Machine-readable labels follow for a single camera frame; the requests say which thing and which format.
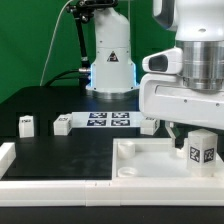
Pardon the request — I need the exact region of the white cable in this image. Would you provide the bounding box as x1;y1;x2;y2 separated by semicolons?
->
39;0;74;87

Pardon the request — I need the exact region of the black cable bundle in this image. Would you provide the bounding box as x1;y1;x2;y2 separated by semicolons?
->
44;68;93;88

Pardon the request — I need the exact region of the white square table top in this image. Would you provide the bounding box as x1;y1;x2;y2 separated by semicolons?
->
111;137;224;184

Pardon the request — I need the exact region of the white marker sheet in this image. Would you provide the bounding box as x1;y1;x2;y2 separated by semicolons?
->
72;111;143;128

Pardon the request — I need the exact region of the white U-shaped fence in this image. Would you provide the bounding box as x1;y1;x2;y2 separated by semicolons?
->
0;143;224;207

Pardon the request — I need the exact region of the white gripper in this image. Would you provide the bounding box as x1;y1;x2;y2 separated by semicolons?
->
139;74;224;149

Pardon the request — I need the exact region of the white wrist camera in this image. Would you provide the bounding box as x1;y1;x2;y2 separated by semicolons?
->
142;47;183;74

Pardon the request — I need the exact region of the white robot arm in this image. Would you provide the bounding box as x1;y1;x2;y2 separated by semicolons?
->
139;0;224;131

